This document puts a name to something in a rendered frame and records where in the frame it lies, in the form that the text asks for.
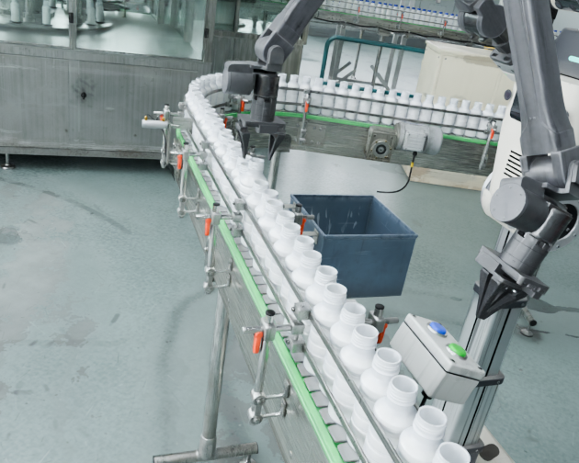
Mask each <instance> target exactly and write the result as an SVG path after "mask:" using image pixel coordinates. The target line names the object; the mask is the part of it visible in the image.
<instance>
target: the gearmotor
mask: <svg viewBox="0 0 579 463"><path fill-rule="evenodd" d="M442 142H443V131H442V129H441V128H435V127H429V126H423V125H420V124H414V123H404V122H398V123H395V125H394V128H389V127H382V126H376V125H372V126H369V131H368V136H367V140H366V145H365V149H364V153H365V156H364V158H365V160H373V161H380V162H386V163H390V162H391V158H392V152H393V149H394V150H401V151H408V152H413V156H414V157H413V160H412V163H411V169H410V173H409V177H408V180H407V183H406V184H405V186H404V187H402V188H401V189H399V190H396V191H390V192H388V191H377V192H378V193H396V192H399V191H402V190H403V189H404V188H405V187H406V186H407V185H408V183H409V181H410V178H411V173H412V169H413V167H414V158H415V157H416V155H417V153H418V152H420V153H426V154H433V155H436V154H438V153H439V151H440V149H441V146H442Z"/></svg>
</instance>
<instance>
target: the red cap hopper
mask: <svg viewBox="0 0 579 463"><path fill-rule="evenodd" d="M405 2H406V0H401V3H400V7H399V9H400V8H401V6H405ZM414 4H415V0H410V2H409V6H410V9H409V10H410V11H411V10H412V7H414ZM345 33H346V28H342V25H337V26H336V32H335V34H336V35H340V36H345ZM398 36H399V34H393V38H392V43H393V44H397V40H398ZM406 41H407V38H405V37H404V35H402V39H401V44H400V45H404V46H405V44H406ZM343 43H344V41H343V40H335V42H334V47H333V52H332V58H331V63H330V69H329V74H328V79H327V82H328V80H335V82H336V83H338V84H341V82H343V81H347V82H353V83H359V84H365V85H371V82H369V81H363V80H357V79H350V78H348V77H349V76H350V75H352V74H353V73H355V72H356V69H354V70H352V71H351V72H350V73H348V74H346V75H345V76H344V77H338V76H337V75H338V74H339V73H340V72H342V71H343V70H344V69H346V68H347V66H349V65H350V64H351V61H349V62H348V63H346V64H345V65H344V66H342V67H341V68H340V69H339V64H340V59H341V54H342V49H343ZM394 53H395V49H391V50H390V55H389V59H388V63H387V68H386V72H385V76H384V79H383V78H382V76H381V75H380V73H377V77H378V79H379V80H380V83H375V85H376V86H382V87H383V88H385V90H386V91H390V89H396V85H397V82H398V77H399V73H400V69H401V65H402V60H403V53H404V51H403V50H399V52H398V57H397V61H396V65H395V69H394V74H393V78H392V86H391V88H389V87H388V83H389V78H390V74H391V69H392V62H393V57H394ZM336 80H338V81H336Z"/></svg>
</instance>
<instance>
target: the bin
mask: <svg viewBox="0 0 579 463"><path fill-rule="evenodd" d="M297 203H301V204H302V209H301V213H302V214H303V215H314V220H306V222H305V223H304V228H303V233H302V235H305V236H309V237H311V238H313V239H314V243H313V244H314V247H313V250H314V251H317V252H319V253H320V254H321V255H322V257H321V258H322V262H321V265H329V266H331V267H333V268H335V269H336V270H337V279H336V283H337V284H341V285H343V286H344V287H346V289H347V292H346V298H347V299H353V298H371V297H389V296H401V295H402V292H403V285H404V281H405V279H406V275H407V271H408V267H409V265H410V261H411V257H412V253H413V250H414V244H415V240H416V238H418V234H417V233H416V232H415V231H413V230H412V229H411V228H410V227H409V226H408V225H407V224H406V223H404V222H403V221H402V220H401V219H400V218H399V217H398V216H397V215H395V214H394V213H393V212H392V211H391V210H390V209H389V208H388V207H387V206H385V205H384V204H383V203H382V202H381V201H380V200H379V199H378V198H376V197H375V196H374V195H325V194H290V203H289V204H284V205H285V208H284V209H289V211H291V212H292V210H293V209H295V208H296V204H297Z"/></svg>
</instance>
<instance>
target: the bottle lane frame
mask: <svg viewBox="0 0 579 463"><path fill-rule="evenodd" d="M198 188H199V190H200V191H199V198H197V199H187V202H186V203H185V204H186V207H187V210H195V209H196V203H197V201H198V202H199V211H196V212H194V213H188V214H189V216H190V218H191V220H192V223H193V226H194V228H195V231H196V233H197V236H198V238H199V242H200V244H201V247H202V250H203V252H204V248H206V242H207V240H209V241H210V234H209V236H206V235H205V224H206V222H205V220H197V219H196V215H197V214H210V210H211V209H212V206H213V205H212V204H213V202H216V201H214V199H213V196H212V195H211V193H210V191H209V189H208V187H207V185H206V182H205V181H204V179H203V177H202V175H201V172H200V171H199V169H198V166H197V164H196V162H195V160H194V158H193V156H189V160H187V182H186V194H185V195H186V197H187V198H194V197H196V196H197V190H198ZM237 245H239V244H236V243H235V241H234V239H233V237H232V235H231V231H229V229H228V227H227V224H226V223H225V221H224V220H221V222H220V225H218V229H217V238H216V246H215V262H214V268H215V270H216V269H227V268H228V265H229V264H228V261H230V257H231V258H232V260H233V266H232V271H228V272H224V273H216V275H215V276H214V277H213V278H214V281H215V283H216V285H225V284H226V281H227V279H226V277H227V276H228V273H229V274H230V276H231V281H230V286H229V287H225V288H218V290H219V293H220V295H221V299H222V302H223V305H224V307H225V309H226V311H227V314H228V317H229V319H230V322H231V324H232V327H233V330H234V333H235V335H236V338H237V341H238V343H239V345H240V347H241V350H242V353H243V355H244V359H245V362H246V364H247V366H248V369H249V372H250V374H251V377H252V379H253V382H254V384H255V375H256V370H257V363H258V358H259V352H258V353H257V354H254V353H253V343H254V334H253V333H246V334H242V327H246V326H260V322H261V318H262V317H265V315H266V310H268V308H267V305H270V304H266V303H265V302H264V300H263V298H262V296H263V294H260V292H259V289H258V287H257V286H260V285H257V284H256V283H255V281H254V279H253V276H252V275H251V273H250V271H249V267H247V265H246V263H245V260H244V259H243V257H242V255H241V253H242V252H240V251H239V249H238V247H237ZM204 254H205V252H204ZM285 338H288V337H282V336H281V334H280V332H276V336H275V340H274V341H270V347H269V352H268V359H267V369H266V374H265V380H264V387H263V391H264V393H265V395H272V394H280V393H283V384H284V382H285V378H286V379H287V380H288V382H289V394H288V398H286V397H282V398H284V401H285V402H286V409H285V414H284V417H282V415H280V416H277V417H271V418H267V419H268V421H269V424H270V426H271V429H272V432H273V434H274V436H275V438H276V441H277V444H278V448H279V451H280V453H281V456H282V457H283V460H284V463H355V462H345V461H344V460H343V459H342V457H341V455H340V453H339V451H338V449H337V446H338V445H340V444H343V443H336V442H334V440H333V438H332V437H331V435H330V433H329V431H328V427H329V426H331V425H333V424H326V423H324V420H323V418H322V415H321V414H320V409H322V408H326V407H317V406H316V404H315V402H314V400H313V398H312V393H314V392H317V391H309V390H308V388H307V386H306V384H305V382H304V379H305V378H307V377H303V376H302V375H301V373H300V371H299V370H298V368H297V365H298V364H299V363H295V362H294V360H293V358H292V356H291V354H290V350H289V349H288V348H287V346H286V344H285V342H284V339H285ZM280 403H281V398H278V399H270V400H266V402H265V403H264V404H263V408H264V410H265V413H273V412H279V408H280V406H279V404H280Z"/></svg>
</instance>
